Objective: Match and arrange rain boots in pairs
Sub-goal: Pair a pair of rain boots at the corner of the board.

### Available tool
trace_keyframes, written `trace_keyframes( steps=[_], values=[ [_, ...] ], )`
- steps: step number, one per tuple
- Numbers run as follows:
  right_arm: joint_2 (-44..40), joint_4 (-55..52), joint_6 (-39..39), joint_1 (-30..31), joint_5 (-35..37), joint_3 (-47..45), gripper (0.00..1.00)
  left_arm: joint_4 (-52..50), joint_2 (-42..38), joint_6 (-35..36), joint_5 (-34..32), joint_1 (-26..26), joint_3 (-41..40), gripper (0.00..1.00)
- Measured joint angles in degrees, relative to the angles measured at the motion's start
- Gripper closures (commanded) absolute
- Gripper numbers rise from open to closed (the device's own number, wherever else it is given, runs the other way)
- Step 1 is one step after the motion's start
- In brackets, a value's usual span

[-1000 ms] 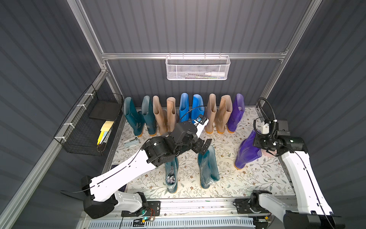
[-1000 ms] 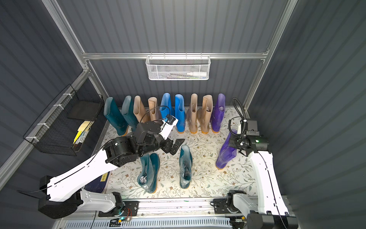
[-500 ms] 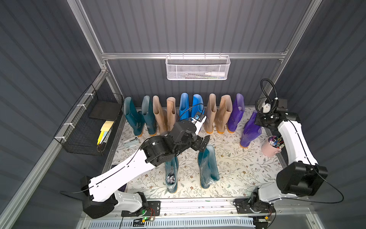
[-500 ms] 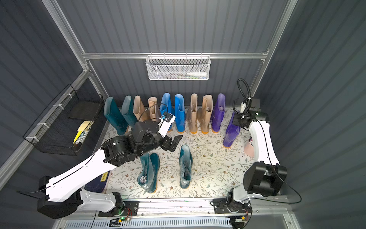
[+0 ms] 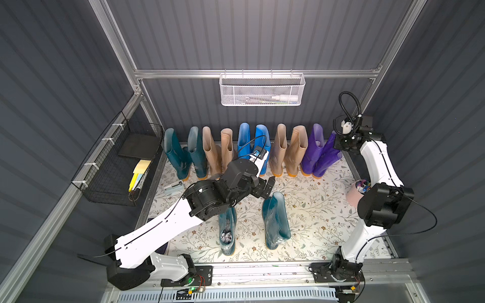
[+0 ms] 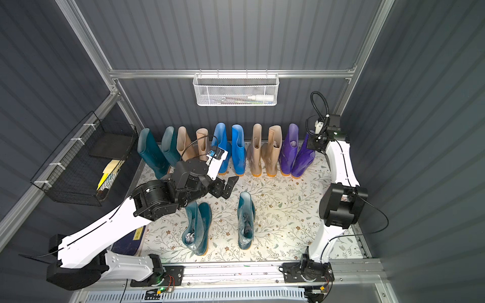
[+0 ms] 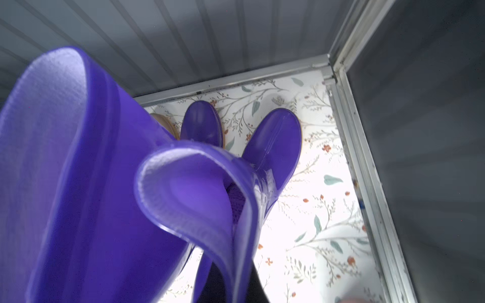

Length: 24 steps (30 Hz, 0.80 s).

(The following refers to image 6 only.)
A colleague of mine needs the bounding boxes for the purple rain boot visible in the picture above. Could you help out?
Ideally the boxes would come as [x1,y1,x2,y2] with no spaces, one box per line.
[279,123,299,176]
[290,134,315,179]

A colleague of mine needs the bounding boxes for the blue rain boot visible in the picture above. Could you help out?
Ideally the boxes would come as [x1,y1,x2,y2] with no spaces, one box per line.
[211,122,232,175]
[232,124,246,176]

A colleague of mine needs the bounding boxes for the beige rain boot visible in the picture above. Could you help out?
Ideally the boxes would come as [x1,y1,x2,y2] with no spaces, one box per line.
[176,126,198,161]
[261,125,282,177]
[247,123,262,177]
[196,128,210,162]

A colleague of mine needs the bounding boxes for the teal rain boot back row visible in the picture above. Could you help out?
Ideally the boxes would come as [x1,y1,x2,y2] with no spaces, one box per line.
[160,126,181,167]

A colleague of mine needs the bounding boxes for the teal rain boot carried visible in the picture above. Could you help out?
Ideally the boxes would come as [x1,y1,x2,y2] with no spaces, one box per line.
[137,128,170,179]

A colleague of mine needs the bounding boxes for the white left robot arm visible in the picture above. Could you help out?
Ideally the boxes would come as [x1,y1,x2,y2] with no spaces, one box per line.
[46,157,235,290]

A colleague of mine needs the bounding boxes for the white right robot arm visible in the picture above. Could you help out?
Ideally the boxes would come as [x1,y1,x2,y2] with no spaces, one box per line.
[299,126,368,271]

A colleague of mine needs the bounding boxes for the white tube in basket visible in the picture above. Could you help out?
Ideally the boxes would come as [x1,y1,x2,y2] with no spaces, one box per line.
[246,95,275,104]

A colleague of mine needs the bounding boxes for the dark blue book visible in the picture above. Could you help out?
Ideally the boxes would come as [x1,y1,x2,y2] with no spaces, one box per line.
[111,226,146,256]

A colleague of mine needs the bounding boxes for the yellow sticky notes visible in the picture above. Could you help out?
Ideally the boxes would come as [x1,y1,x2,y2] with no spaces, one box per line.
[97,160,125,191]

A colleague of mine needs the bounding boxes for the white vent grille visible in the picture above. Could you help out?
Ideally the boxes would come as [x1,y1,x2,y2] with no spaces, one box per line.
[85,287,308,302]

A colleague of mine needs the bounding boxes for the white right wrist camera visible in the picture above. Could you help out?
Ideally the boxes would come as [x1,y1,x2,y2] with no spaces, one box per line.
[314,121,325,134]

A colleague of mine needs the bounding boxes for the black corrugated cable hose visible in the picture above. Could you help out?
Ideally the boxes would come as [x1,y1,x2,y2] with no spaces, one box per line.
[305,90,330,133]

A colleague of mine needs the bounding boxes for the white wire wall basket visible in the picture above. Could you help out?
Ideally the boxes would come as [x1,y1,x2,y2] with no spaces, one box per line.
[193,74,280,107]

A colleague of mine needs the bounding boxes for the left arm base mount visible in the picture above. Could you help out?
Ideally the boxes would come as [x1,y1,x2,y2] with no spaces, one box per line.
[130,265,185,287]

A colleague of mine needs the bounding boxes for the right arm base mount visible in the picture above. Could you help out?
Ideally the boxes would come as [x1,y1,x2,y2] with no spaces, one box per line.
[279,254,335,284]

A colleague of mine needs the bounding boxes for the black wire side basket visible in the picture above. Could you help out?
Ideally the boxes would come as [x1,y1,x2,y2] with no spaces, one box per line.
[30,112,138,207]

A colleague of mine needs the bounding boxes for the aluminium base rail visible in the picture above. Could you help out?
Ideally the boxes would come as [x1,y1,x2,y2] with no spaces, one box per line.
[81,259,383,292]

